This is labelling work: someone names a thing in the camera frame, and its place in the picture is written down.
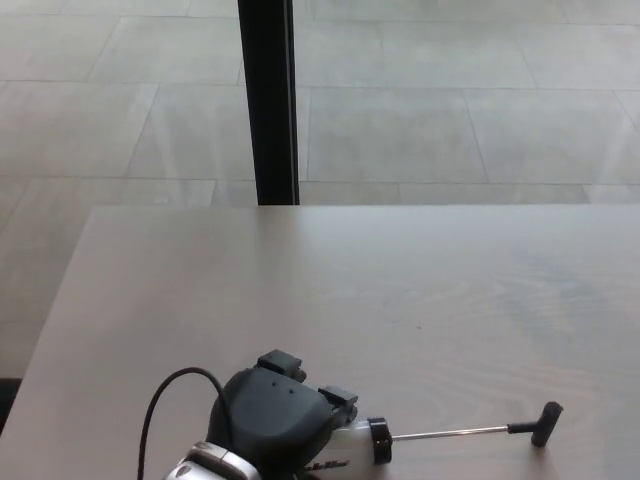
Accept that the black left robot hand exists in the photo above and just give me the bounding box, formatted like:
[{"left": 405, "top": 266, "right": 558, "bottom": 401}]
[{"left": 208, "top": 349, "right": 361, "bottom": 480}]

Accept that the black vertical window frame post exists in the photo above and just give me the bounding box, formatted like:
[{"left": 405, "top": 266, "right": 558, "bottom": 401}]
[{"left": 237, "top": 0, "right": 301, "bottom": 207}]

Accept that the white air pump black handle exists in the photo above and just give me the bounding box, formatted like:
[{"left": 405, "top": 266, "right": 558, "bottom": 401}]
[{"left": 302, "top": 401, "right": 565, "bottom": 476}]

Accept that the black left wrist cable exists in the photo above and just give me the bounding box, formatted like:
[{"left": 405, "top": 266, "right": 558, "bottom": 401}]
[{"left": 140, "top": 367, "right": 237, "bottom": 480}]

